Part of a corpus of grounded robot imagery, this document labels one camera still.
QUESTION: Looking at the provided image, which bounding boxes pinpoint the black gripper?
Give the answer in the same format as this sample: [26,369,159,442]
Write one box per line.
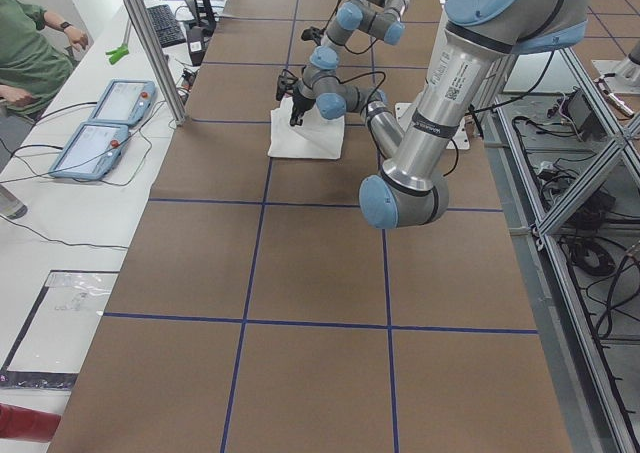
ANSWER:
[276,70,313,127]
[301,26,328,46]

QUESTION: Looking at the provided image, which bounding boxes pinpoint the white long-sleeve printed shirt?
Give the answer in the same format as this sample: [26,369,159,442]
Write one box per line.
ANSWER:
[268,96,345,160]

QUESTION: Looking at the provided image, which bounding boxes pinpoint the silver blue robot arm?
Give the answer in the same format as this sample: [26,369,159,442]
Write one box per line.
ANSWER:
[276,0,588,229]
[301,0,410,50]

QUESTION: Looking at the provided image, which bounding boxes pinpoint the black keyboard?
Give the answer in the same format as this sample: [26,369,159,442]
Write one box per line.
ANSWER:
[147,4,186,48]

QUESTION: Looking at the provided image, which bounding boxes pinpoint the upper blue teach pendant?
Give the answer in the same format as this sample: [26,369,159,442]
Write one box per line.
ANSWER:
[89,79,156,127]

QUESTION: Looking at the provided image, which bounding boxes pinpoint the blue teach pendant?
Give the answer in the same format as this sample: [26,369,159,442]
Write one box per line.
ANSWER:
[89,79,156,127]
[48,122,130,181]

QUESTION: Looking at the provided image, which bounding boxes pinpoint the green plastic tool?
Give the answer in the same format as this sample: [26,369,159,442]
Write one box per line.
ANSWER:
[105,20,132,65]

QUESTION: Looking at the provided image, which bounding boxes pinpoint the lower blue teach pendant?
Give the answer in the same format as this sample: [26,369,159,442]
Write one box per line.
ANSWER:
[48,122,130,181]

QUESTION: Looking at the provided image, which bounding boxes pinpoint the person in green shirt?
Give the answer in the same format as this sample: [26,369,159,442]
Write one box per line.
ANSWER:
[1,0,89,120]

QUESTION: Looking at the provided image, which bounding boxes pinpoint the clear plastic sheet mat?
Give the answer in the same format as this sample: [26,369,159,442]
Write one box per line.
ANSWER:
[1,270,118,391]

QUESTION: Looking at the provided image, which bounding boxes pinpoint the red cylinder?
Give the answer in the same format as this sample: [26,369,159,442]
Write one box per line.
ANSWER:
[0,403,61,443]

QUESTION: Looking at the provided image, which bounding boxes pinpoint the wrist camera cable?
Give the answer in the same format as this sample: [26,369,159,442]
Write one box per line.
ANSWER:
[334,70,389,97]

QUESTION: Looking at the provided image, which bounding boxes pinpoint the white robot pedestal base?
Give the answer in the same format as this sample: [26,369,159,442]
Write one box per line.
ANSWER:
[394,102,470,150]

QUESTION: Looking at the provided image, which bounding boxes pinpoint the aluminium frame post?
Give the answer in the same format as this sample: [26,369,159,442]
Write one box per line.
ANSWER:
[123,0,186,126]

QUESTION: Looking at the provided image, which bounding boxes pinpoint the aluminium side frame rail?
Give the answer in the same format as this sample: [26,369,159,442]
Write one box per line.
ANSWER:
[486,40,639,452]

